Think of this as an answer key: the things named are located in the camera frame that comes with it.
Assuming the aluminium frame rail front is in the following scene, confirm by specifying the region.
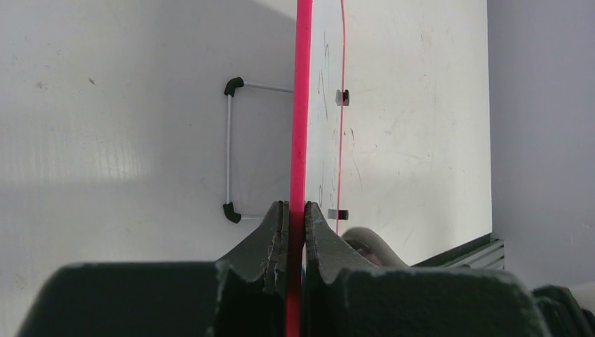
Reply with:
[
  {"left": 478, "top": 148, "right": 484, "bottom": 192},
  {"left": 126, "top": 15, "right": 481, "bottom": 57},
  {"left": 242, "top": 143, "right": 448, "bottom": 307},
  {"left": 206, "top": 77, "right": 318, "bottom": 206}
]
[{"left": 414, "top": 234, "right": 505, "bottom": 270}]

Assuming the black whiteboard clip upper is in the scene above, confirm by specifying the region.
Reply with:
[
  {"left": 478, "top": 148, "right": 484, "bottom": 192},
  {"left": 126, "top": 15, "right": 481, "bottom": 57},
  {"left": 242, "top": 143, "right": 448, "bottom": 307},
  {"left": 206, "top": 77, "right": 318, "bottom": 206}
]
[{"left": 335, "top": 89, "right": 350, "bottom": 106}]

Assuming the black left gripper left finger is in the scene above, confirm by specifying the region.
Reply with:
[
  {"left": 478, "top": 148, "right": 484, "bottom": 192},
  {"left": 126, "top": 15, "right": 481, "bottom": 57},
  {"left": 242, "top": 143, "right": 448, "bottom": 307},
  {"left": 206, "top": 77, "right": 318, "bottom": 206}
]
[{"left": 18, "top": 201, "right": 288, "bottom": 336}]

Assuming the pink-framed whiteboard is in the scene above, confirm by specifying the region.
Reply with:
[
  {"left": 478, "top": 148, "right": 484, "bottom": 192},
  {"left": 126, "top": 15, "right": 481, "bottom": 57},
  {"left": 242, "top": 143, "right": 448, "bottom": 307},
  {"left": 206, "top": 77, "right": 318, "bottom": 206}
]
[{"left": 285, "top": 1, "right": 346, "bottom": 336}]

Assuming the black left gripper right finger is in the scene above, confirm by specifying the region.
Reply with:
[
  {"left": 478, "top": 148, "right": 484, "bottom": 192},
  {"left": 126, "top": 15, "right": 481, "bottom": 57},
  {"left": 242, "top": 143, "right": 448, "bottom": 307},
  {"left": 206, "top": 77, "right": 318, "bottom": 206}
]
[{"left": 302, "top": 202, "right": 549, "bottom": 336}]

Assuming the white wire whiteboard stand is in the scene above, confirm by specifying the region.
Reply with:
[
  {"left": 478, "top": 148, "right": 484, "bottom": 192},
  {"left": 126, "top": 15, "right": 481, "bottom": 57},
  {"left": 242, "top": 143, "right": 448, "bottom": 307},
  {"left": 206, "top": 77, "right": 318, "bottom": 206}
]
[{"left": 222, "top": 77, "right": 294, "bottom": 224}]

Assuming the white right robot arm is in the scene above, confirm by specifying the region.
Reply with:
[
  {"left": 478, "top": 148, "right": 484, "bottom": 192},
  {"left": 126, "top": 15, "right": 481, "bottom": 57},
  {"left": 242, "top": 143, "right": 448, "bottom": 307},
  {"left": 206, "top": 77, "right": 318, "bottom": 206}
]
[{"left": 531, "top": 285, "right": 594, "bottom": 336}]

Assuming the grey eraser cloth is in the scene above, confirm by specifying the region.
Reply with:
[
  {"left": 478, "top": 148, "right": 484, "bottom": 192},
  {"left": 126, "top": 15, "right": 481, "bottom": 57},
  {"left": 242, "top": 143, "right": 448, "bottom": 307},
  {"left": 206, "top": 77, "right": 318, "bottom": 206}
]
[{"left": 341, "top": 227, "right": 409, "bottom": 268}]

